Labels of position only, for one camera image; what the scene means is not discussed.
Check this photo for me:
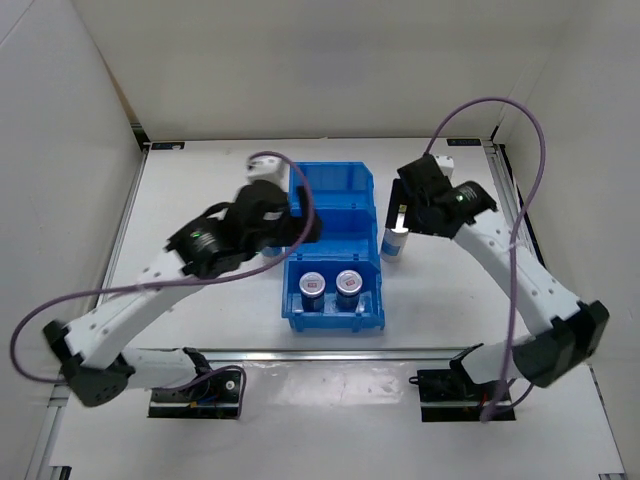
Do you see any white blue can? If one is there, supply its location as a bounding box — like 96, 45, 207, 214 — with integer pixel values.
261, 247, 282, 258
380, 228, 409, 263

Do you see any grey-lid spice jar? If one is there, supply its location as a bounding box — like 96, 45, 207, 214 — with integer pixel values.
299, 271, 326, 312
336, 270, 363, 311

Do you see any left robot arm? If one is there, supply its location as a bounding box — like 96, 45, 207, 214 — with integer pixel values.
43, 180, 322, 407

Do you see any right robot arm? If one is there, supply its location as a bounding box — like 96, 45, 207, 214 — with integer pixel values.
386, 154, 610, 400

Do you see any blue plastic bin middle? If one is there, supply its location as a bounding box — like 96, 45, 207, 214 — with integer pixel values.
297, 204, 379, 264

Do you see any blue plastic bin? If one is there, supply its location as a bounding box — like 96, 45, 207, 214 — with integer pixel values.
298, 162, 375, 210
297, 204, 379, 264
281, 258, 385, 332

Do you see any blue plastic bin rear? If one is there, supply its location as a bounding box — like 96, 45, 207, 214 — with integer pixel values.
298, 162, 375, 210

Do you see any blue plastic bin front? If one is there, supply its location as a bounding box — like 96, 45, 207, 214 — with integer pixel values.
281, 258, 385, 332

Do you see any black label right corner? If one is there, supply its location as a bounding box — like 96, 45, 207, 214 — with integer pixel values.
446, 138, 482, 147

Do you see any black label corner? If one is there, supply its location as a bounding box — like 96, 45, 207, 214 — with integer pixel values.
150, 142, 185, 151
446, 138, 482, 147

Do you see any black label left corner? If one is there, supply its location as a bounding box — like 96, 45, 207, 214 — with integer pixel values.
150, 142, 185, 151

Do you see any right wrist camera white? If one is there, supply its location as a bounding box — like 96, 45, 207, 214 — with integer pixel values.
434, 155, 455, 179

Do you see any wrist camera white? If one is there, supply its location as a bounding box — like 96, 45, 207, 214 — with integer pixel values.
245, 155, 286, 187
434, 155, 455, 179

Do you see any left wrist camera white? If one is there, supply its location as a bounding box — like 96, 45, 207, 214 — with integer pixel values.
245, 155, 286, 187

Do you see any aluminium frame rail front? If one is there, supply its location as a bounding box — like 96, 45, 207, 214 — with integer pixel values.
49, 347, 526, 366

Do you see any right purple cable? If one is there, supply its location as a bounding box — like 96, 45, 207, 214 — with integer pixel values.
424, 97, 547, 424

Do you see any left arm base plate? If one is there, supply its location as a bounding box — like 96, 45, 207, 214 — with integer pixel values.
147, 365, 247, 420

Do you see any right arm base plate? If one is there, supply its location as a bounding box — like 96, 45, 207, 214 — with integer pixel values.
408, 369, 501, 423

